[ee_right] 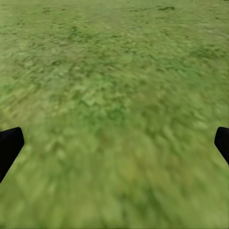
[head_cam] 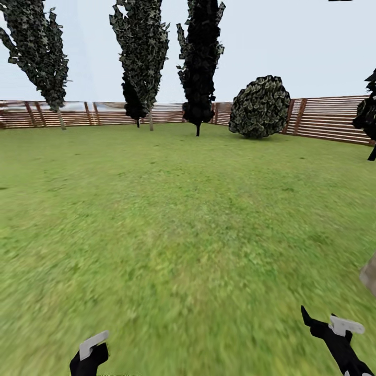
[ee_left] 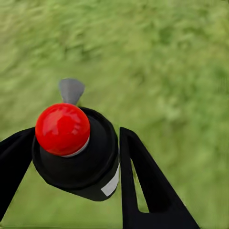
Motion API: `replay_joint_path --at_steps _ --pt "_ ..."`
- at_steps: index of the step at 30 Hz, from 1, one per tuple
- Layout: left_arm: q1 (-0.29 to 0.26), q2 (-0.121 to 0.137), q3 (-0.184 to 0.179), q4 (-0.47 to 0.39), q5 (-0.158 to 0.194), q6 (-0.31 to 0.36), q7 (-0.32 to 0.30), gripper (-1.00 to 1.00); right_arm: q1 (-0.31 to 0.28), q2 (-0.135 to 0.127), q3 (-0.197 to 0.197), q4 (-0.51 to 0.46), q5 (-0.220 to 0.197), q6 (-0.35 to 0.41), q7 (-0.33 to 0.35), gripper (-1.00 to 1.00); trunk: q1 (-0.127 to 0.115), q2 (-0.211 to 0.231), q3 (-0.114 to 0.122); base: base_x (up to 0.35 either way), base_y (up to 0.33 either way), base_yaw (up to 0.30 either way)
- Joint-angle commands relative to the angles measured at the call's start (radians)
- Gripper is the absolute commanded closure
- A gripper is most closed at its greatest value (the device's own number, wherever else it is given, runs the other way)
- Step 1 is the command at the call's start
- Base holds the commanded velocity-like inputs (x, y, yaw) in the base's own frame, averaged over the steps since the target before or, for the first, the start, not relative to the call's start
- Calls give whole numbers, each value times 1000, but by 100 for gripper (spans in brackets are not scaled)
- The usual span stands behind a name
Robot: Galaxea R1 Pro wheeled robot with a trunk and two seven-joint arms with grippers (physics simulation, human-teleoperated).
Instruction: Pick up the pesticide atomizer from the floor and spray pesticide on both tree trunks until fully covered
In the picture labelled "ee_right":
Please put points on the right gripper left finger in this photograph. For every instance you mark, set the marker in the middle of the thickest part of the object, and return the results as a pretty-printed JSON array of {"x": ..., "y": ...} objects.
[{"x": 11, "y": 143}]

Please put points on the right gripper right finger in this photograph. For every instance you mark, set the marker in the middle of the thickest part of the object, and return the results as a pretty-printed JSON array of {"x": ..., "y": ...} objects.
[{"x": 222, "y": 142}]

